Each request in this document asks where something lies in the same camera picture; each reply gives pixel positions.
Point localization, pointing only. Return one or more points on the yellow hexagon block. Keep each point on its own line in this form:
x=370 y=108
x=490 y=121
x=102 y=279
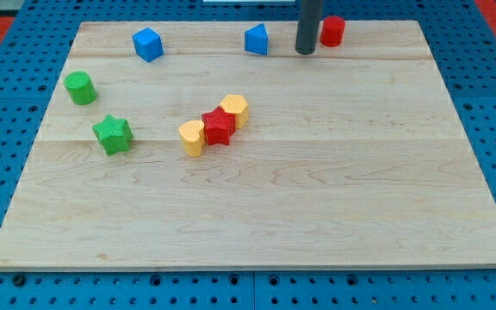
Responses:
x=238 y=106

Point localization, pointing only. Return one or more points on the red cylinder block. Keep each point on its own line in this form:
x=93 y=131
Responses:
x=332 y=31

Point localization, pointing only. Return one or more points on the green cylinder block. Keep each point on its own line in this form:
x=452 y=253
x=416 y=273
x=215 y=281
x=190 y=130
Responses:
x=80 y=87

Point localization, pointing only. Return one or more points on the yellow heart block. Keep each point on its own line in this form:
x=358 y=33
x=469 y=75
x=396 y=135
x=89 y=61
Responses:
x=193 y=137

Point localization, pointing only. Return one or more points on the wooden board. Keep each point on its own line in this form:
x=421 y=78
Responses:
x=353 y=158

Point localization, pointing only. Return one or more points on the blue cube block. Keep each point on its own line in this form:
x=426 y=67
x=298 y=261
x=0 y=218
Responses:
x=148 y=44

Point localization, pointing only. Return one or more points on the blue triangle block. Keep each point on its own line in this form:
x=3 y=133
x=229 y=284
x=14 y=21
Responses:
x=256 y=40

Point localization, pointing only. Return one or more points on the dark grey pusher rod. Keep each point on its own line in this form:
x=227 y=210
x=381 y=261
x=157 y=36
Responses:
x=308 y=26

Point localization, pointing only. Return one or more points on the red star block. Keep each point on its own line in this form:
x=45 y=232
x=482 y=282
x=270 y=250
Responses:
x=219 y=126

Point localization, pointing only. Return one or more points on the green star block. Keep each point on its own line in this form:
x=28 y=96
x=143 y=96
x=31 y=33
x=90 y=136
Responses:
x=113 y=134

